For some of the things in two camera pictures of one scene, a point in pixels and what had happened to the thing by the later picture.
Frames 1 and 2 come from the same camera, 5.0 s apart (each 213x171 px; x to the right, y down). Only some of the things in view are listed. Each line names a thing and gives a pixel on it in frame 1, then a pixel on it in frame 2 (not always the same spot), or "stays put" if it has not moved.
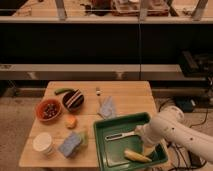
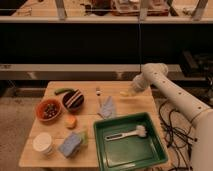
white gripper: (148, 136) to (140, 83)
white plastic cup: (42, 143) stays put
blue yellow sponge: (72, 143) stays put
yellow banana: (136, 156) to (124, 93)
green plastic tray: (110, 154) stays put
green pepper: (62, 90) stays put
